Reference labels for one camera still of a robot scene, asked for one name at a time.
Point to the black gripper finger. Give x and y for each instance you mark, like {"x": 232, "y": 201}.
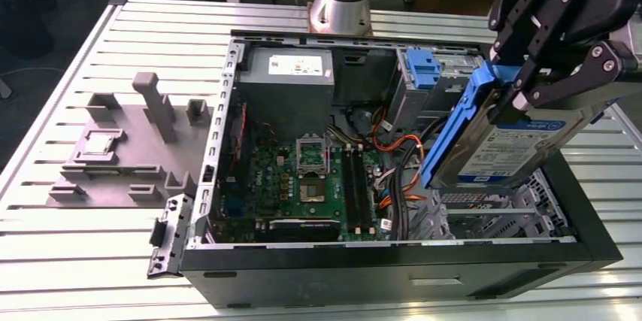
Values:
{"x": 531, "y": 16}
{"x": 597, "y": 69}

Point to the hard disk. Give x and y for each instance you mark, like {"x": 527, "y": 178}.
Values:
{"x": 506, "y": 148}

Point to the grey metal disk bay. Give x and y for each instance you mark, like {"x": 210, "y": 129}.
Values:
{"x": 480, "y": 210}

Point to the blue plastic drive latch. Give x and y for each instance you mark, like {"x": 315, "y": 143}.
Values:
{"x": 423, "y": 69}

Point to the grey optical drive cage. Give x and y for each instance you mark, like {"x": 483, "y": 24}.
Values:
{"x": 416, "y": 106}

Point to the grey power supply unit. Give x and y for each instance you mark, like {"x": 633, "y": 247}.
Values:
{"x": 286, "y": 103}

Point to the black RAM slot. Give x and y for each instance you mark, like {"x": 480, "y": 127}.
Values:
{"x": 351, "y": 185}
{"x": 364, "y": 193}

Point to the CPU socket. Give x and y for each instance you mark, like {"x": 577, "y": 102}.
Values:
{"x": 315, "y": 191}

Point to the green motherboard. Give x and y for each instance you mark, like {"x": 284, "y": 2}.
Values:
{"x": 271, "y": 185}

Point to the black graphics card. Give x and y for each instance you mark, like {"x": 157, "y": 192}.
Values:
{"x": 300, "y": 229}

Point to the black PC case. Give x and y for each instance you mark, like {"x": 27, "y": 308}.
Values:
{"x": 351, "y": 272}

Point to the blue expansion slot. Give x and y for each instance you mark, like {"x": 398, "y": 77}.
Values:
{"x": 235, "y": 206}

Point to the grey parts rack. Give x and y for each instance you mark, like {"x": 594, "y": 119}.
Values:
{"x": 140, "y": 148}

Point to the grey expansion slot latch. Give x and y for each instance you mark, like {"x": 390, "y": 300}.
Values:
{"x": 172, "y": 231}

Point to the silver CPU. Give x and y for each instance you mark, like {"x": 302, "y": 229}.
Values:
{"x": 97, "y": 145}

